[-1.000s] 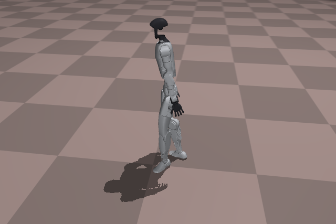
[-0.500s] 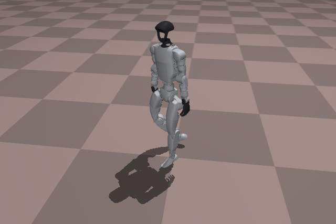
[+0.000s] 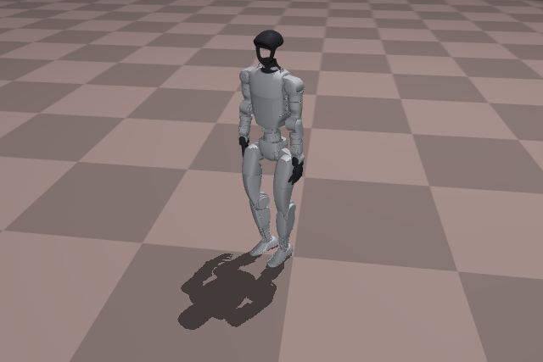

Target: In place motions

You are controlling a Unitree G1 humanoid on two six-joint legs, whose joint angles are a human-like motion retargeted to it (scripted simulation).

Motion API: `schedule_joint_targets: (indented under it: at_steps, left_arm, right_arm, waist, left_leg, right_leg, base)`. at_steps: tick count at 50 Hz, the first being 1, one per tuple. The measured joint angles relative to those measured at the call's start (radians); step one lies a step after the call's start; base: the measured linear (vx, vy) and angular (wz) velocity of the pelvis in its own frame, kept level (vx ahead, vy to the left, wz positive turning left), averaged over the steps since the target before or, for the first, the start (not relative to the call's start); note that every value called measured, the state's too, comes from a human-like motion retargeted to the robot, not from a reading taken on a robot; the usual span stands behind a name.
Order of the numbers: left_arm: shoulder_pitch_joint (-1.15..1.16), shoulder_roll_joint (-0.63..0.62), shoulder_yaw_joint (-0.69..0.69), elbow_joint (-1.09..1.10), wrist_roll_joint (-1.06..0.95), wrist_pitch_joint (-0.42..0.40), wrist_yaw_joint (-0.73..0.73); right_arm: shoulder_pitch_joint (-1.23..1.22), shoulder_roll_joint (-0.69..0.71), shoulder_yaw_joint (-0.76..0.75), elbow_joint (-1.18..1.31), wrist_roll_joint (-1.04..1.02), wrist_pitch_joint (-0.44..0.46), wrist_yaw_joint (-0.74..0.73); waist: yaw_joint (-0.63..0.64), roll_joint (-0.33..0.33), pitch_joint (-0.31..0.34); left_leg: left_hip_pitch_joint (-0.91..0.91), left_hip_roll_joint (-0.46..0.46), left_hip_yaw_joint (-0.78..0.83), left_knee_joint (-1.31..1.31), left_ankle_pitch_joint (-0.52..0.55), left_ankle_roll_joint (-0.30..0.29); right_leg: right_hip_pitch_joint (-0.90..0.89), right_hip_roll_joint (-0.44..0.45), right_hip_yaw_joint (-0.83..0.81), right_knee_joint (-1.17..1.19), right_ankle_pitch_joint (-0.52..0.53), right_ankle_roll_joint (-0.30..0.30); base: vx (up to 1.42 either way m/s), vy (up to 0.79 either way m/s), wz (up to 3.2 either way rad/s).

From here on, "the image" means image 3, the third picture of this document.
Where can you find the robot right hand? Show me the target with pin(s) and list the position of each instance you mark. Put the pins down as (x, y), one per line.
(243, 143)

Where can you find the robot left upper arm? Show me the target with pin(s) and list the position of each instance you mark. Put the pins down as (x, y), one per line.
(294, 87)

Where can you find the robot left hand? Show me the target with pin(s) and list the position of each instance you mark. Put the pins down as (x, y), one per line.
(297, 171)

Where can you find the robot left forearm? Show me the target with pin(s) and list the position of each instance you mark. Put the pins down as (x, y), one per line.
(296, 147)

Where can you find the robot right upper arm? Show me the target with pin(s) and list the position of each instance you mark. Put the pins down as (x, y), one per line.
(246, 105)

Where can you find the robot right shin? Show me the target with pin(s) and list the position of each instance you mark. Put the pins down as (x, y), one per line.
(262, 220)

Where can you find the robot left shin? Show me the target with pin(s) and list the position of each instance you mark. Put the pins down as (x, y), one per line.
(285, 226)

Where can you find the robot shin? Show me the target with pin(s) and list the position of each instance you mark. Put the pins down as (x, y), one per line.
(285, 226)
(262, 220)

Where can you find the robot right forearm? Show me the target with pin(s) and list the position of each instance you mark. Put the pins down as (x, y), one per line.
(244, 125)

